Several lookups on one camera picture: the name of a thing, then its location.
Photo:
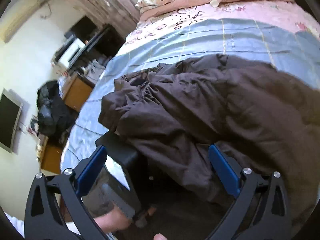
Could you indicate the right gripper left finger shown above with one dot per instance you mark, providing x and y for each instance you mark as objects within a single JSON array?
[{"x": 43, "y": 219}]

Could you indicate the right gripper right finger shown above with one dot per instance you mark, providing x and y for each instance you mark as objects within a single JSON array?
[{"x": 261, "y": 207}]

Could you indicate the brown down coat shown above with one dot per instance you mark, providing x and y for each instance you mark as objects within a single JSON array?
[{"x": 265, "y": 119}]

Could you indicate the person's left hand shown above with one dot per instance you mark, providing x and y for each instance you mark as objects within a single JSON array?
[{"x": 113, "y": 221}]

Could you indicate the person's right hand thumb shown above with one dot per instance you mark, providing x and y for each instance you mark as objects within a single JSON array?
[{"x": 159, "y": 236}]

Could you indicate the black bag pile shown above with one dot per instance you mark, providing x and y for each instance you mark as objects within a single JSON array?
[{"x": 54, "y": 117}]

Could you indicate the wooden cabinet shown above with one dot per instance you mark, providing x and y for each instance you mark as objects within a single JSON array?
[{"x": 75, "y": 93}]

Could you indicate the blue and pink bedsheet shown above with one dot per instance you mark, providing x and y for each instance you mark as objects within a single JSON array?
[{"x": 278, "y": 32}]

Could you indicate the beige lace curtain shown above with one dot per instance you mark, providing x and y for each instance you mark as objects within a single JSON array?
[{"x": 121, "y": 14}]

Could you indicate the wall mounted black television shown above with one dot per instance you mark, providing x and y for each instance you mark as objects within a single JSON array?
[{"x": 10, "y": 112}]

